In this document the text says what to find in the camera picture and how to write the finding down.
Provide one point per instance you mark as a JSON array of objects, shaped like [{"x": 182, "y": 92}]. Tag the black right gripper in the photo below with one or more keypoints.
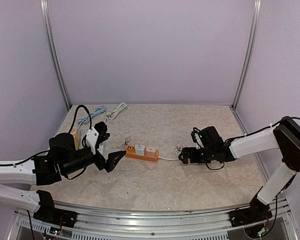
[{"x": 193, "y": 154}]

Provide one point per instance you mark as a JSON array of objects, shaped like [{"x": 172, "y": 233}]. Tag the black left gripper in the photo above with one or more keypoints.
[{"x": 110, "y": 162}]

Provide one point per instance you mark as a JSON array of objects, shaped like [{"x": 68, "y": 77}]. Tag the white power strip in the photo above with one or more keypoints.
[{"x": 101, "y": 148}]

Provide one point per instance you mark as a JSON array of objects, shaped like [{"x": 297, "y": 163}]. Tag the orange power strip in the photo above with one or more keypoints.
[{"x": 130, "y": 153}]

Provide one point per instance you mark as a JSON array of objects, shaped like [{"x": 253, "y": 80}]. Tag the yellow cube socket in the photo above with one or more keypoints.
[{"x": 76, "y": 142}]

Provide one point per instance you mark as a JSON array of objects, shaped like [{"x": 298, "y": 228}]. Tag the white usb charger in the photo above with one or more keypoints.
[{"x": 139, "y": 150}]

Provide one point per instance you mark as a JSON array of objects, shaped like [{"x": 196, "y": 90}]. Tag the pink plug adapter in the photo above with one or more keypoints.
[{"x": 150, "y": 151}]

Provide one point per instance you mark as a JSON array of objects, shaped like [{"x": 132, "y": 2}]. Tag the beige cube socket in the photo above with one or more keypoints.
[{"x": 75, "y": 132}]

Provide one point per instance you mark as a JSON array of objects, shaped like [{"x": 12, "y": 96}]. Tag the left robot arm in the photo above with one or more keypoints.
[{"x": 66, "y": 158}]

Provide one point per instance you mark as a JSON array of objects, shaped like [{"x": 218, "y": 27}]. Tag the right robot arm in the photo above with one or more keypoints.
[{"x": 283, "y": 135}]

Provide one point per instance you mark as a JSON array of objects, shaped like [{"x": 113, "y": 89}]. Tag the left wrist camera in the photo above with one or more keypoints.
[{"x": 91, "y": 139}]

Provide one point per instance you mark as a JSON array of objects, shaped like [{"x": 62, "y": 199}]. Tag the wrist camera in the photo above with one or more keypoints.
[
  {"x": 196, "y": 139},
  {"x": 91, "y": 139}
]

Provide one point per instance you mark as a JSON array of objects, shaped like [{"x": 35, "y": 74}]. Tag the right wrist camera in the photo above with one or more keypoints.
[{"x": 196, "y": 139}]

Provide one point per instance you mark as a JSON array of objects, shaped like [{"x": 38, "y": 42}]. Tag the aluminium front rail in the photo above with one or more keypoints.
[{"x": 95, "y": 223}]

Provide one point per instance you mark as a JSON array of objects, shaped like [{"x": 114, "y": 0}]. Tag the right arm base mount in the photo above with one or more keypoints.
[{"x": 256, "y": 212}]

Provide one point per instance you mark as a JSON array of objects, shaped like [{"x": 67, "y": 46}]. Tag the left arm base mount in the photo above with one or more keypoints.
[{"x": 48, "y": 213}]

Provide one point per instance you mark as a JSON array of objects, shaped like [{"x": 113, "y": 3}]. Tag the left aluminium post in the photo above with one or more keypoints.
[{"x": 44, "y": 5}]

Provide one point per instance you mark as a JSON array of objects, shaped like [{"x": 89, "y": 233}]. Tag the aluminium post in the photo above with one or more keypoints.
[
  {"x": 44, "y": 5},
  {"x": 248, "y": 54}
]

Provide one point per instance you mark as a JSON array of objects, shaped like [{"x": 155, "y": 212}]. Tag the right aluminium post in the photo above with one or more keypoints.
[{"x": 248, "y": 54}]

